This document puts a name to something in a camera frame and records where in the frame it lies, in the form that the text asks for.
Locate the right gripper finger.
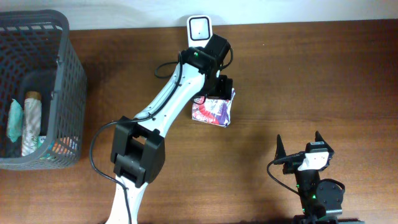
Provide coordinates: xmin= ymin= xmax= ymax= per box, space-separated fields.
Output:
xmin=315 ymin=131 xmax=328 ymax=146
xmin=274 ymin=134 xmax=286 ymax=160

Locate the red purple white packet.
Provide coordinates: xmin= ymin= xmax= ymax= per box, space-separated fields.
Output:
xmin=191 ymin=88 xmax=236 ymax=128

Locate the white tube with brown cap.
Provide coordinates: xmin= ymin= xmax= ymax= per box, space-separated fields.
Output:
xmin=21 ymin=91 xmax=42 ymax=156

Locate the teal wet wipes pack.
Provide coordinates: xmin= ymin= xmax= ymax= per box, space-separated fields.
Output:
xmin=6 ymin=99 xmax=24 ymax=142

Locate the orange small tissue pack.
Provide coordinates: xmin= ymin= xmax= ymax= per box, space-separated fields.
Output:
xmin=51 ymin=136 xmax=78 ymax=156

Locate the teal small tissue pack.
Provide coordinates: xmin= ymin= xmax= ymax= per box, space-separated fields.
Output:
xmin=37 ymin=136 xmax=55 ymax=160

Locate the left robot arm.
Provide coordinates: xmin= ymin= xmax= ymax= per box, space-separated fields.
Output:
xmin=107 ymin=34 xmax=233 ymax=223

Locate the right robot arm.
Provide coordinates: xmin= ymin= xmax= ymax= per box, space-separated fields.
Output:
xmin=267 ymin=131 xmax=363 ymax=224

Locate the grey plastic mesh basket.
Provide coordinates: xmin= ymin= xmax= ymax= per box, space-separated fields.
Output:
xmin=1 ymin=10 xmax=87 ymax=170

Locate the right black cable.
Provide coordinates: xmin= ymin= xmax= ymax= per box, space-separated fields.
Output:
xmin=266 ymin=152 xmax=305 ymax=197

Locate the black cable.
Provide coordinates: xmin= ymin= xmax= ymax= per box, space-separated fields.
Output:
xmin=88 ymin=51 xmax=233 ymax=224
xmin=266 ymin=152 xmax=305 ymax=197

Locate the left black cable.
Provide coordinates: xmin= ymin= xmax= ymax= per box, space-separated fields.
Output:
xmin=88 ymin=51 xmax=233 ymax=224

